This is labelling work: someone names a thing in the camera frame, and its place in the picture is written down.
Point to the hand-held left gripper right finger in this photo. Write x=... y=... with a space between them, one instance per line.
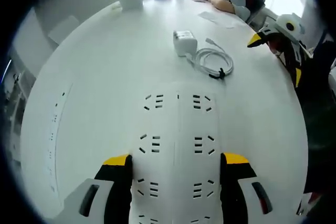
x=236 y=195

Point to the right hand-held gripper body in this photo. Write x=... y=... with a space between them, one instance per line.
x=288 y=31

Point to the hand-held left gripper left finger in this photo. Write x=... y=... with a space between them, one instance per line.
x=115 y=195

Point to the white power strip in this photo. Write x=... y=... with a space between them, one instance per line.
x=176 y=166

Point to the white charger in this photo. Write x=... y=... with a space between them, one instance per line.
x=185 y=44

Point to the white flush desk socket panel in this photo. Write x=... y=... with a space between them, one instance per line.
x=56 y=142

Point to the white paper sheet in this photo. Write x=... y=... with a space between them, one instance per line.
x=218 y=19

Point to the person in black sleeve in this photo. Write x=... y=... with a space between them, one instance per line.
x=315 y=134

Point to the white chair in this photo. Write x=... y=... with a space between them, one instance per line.
x=64 y=30

